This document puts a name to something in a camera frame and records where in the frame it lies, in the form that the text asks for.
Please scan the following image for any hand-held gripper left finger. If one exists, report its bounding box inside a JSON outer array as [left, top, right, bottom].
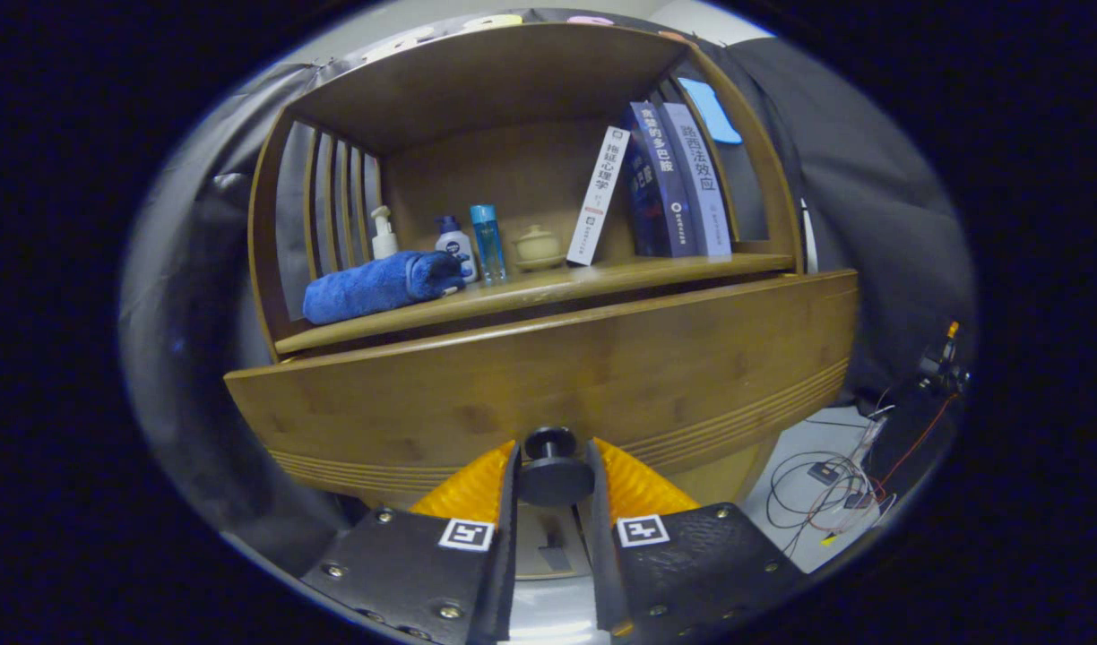
[[299, 439, 521, 645]]

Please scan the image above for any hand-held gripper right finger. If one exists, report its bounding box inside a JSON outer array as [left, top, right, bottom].
[[587, 437, 805, 639]]

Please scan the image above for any wooden drawer with black knob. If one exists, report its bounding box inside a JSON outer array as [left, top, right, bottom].
[[224, 269, 860, 512]]

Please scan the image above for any wooden cabinet door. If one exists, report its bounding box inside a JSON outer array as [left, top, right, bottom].
[[674, 434, 782, 510]]

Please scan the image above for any wooden countertop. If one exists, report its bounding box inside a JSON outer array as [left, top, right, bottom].
[[275, 254, 796, 357]]

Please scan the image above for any wooden shelf cabinet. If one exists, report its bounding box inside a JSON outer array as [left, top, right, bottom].
[[246, 22, 805, 579]]

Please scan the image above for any rolled blue towel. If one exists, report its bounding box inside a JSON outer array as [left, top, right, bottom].
[[302, 250, 466, 326]]

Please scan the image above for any black stand with orange clip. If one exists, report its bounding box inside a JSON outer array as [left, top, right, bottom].
[[916, 321, 972, 397]]

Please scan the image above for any white lotion bottle blue cap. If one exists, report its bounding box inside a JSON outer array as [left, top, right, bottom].
[[435, 215, 476, 284]]

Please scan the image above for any white pump bottle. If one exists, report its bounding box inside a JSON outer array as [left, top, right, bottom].
[[370, 206, 400, 262]]

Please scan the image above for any clear blue bottle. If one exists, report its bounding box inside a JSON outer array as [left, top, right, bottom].
[[470, 204, 507, 286]]

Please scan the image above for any beige lidded tea cup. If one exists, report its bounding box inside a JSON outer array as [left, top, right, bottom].
[[513, 224, 567, 272]]

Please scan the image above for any dark navy book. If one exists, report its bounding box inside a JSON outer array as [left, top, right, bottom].
[[620, 134, 670, 259]]

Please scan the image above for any white book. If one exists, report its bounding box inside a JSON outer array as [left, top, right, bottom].
[[566, 125, 633, 267]]

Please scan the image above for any black backdrop cloth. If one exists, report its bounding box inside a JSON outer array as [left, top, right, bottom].
[[118, 9, 975, 556]]

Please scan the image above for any lavender book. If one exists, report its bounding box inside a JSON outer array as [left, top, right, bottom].
[[661, 101, 733, 261]]

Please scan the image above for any blue book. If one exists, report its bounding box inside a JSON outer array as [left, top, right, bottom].
[[629, 101, 700, 259]]

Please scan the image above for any tangle of cables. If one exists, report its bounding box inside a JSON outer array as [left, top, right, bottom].
[[765, 394, 957, 556]]

